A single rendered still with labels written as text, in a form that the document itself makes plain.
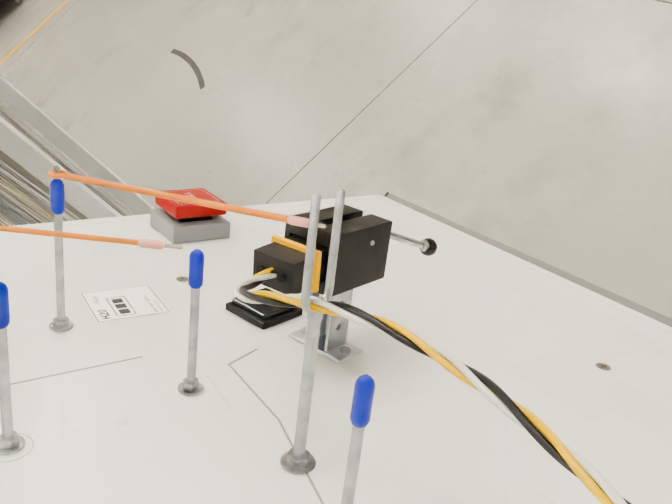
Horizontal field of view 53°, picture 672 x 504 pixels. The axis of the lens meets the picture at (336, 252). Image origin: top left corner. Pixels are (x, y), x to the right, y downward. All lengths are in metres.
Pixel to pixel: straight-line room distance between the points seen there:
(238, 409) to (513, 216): 1.58
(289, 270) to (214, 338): 0.10
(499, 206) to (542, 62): 0.57
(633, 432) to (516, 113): 1.80
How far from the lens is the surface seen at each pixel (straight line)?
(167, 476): 0.34
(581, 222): 1.83
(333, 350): 0.45
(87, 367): 0.43
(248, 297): 0.33
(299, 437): 0.34
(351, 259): 0.41
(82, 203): 1.03
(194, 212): 0.62
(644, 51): 2.21
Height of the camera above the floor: 1.41
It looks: 41 degrees down
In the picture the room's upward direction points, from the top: 43 degrees counter-clockwise
